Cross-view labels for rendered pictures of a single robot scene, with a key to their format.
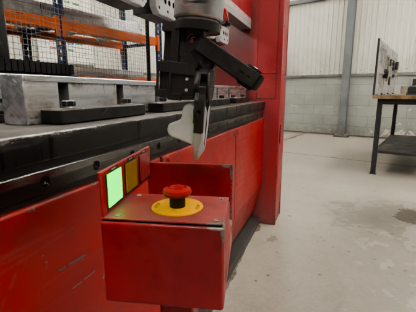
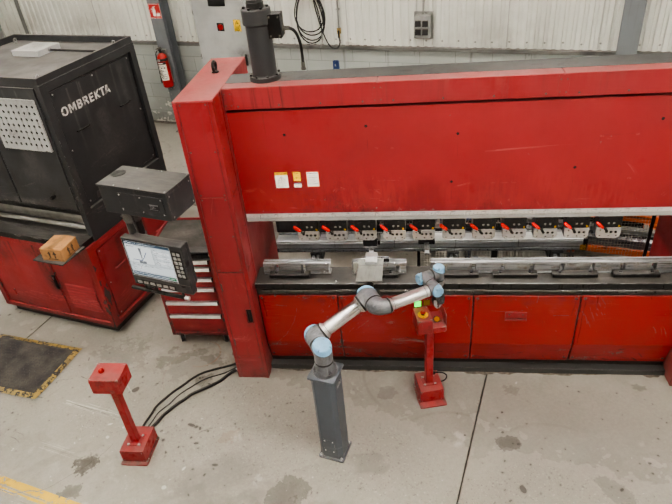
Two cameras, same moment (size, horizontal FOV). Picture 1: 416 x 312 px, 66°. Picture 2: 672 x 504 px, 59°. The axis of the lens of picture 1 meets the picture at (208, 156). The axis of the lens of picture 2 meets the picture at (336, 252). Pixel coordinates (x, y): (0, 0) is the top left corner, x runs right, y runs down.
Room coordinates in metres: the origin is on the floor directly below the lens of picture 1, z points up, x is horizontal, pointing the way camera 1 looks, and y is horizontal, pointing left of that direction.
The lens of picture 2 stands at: (-0.73, -2.87, 3.47)
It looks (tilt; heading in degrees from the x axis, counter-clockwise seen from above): 34 degrees down; 78
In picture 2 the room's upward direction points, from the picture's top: 6 degrees counter-clockwise
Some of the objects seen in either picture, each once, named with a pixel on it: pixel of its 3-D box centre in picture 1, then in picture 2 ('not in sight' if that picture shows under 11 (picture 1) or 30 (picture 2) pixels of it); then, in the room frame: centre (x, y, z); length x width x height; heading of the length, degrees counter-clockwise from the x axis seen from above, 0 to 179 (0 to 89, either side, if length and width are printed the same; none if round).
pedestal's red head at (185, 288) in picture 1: (178, 214); (429, 316); (0.47, 0.05, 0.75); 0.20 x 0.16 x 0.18; 173
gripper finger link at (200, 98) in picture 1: (200, 104); not in sight; (0.50, 0.01, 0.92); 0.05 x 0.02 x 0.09; 173
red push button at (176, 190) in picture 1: (177, 198); not in sight; (0.42, 0.04, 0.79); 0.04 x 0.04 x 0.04
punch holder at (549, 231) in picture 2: not in sight; (544, 224); (1.31, 0.10, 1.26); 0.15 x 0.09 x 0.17; 159
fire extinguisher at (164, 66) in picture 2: not in sight; (163, 66); (-1.14, 6.09, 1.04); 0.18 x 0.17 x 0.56; 144
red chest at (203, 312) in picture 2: not in sight; (199, 282); (-1.06, 1.38, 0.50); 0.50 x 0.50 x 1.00; 69
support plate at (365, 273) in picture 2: not in sight; (369, 270); (0.16, 0.38, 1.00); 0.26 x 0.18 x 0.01; 69
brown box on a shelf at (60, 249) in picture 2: not in sight; (56, 247); (-2.06, 1.49, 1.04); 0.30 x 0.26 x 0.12; 144
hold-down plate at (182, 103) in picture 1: (176, 105); (514, 273); (1.14, 0.11, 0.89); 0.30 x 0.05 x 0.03; 159
